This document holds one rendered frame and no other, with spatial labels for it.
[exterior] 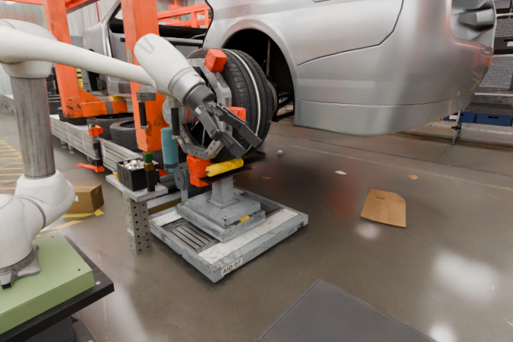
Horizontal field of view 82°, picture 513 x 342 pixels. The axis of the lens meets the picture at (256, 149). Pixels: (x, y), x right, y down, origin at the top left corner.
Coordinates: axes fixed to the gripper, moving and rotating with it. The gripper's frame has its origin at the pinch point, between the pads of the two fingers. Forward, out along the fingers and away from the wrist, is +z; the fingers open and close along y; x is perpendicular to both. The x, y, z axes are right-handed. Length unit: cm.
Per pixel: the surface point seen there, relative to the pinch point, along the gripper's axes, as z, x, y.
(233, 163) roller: -9, 47, 84
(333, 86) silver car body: 2, -23, 85
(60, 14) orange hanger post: -259, 114, 180
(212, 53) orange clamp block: -50, 3, 62
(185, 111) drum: -43, 35, 62
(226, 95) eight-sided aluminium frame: -32, 13, 63
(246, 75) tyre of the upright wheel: -34, 2, 74
